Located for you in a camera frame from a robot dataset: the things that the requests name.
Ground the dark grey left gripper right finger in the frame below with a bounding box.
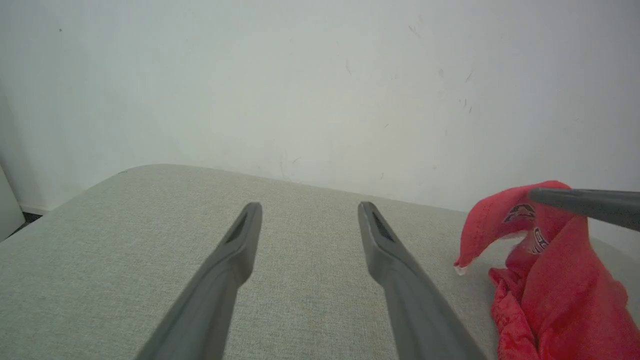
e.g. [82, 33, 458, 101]
[357, 201, 488, 360]

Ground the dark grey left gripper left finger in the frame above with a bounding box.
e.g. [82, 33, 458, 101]
[136, 202, 263, 360]

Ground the white panel edge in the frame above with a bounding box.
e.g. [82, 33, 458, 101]
[0, 165, 26, 243]

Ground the red garment with print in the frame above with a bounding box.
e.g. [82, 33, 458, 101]
[454, 180, 640, 360]

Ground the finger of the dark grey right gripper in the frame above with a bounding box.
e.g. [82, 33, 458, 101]
[528, 187, 640, 232]

